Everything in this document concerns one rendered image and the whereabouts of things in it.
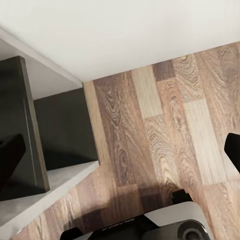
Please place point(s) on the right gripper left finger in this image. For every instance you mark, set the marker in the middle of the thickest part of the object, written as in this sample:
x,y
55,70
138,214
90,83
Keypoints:
x,y
12,150

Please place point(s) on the desk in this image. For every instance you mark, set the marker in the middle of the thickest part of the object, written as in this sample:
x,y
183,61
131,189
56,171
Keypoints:
x,y
49,107

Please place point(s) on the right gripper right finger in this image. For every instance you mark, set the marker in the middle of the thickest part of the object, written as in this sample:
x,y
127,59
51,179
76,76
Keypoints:
x,y
232,149

